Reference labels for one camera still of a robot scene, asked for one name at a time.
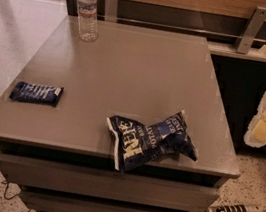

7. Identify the white power strip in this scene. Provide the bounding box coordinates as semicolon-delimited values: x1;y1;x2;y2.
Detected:
206;204;264;212

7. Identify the small blue snack packet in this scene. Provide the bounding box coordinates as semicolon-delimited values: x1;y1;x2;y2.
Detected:
10;81;64;106

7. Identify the clear plastic water bottle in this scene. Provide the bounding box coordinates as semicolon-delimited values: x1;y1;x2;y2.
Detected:
76;0;98;42

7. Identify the horizontal metal rail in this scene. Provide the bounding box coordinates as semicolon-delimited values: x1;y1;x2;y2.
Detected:
96;11;266;46

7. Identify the right metal rail bracket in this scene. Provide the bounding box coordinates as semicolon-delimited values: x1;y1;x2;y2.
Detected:
234;6;266;55

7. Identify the large blue chip bag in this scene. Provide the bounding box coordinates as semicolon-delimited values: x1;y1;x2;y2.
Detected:
106;110;198;173

